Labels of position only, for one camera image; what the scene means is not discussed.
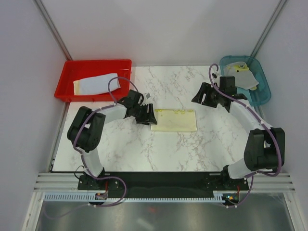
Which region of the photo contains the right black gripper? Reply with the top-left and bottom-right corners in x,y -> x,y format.
192,82 -> 224,109

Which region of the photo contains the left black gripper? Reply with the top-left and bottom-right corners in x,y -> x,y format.
132,103 -> 157,126

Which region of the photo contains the pale yellow patterned towel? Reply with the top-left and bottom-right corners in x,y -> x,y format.
151,109 -> 197,132

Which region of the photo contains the light blue towel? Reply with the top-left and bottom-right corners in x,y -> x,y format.
79,73 -> 120,95

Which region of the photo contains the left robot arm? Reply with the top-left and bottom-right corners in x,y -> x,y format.
67,90 -> 157,190

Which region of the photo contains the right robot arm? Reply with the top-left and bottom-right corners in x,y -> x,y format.
192,76 -> 285,190

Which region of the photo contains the grey white towel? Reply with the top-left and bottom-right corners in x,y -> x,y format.
223,62 -> 259,90

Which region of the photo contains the teal plastic basket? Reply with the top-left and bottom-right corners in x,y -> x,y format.
219,55 -> 271,106

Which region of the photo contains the red plastic tray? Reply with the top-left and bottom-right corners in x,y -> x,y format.
54,59 -> 132,103

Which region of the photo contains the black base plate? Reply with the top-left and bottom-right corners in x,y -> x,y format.
77,172 -> 249,198

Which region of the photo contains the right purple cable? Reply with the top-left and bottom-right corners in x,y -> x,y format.
208,63 -> 282,178

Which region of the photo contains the white slotted cable duct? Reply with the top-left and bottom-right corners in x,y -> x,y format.
44,191 -> 239,203

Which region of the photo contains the right aluminium frame post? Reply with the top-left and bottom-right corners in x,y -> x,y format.
250,0 -> 289,58

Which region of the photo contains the aluminium frame post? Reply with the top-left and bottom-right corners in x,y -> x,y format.
33,0 -> 73,61
250,0 -> 289,58

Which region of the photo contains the left aluminium frame post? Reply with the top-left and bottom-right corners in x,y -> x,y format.
33,0 -> 73,61

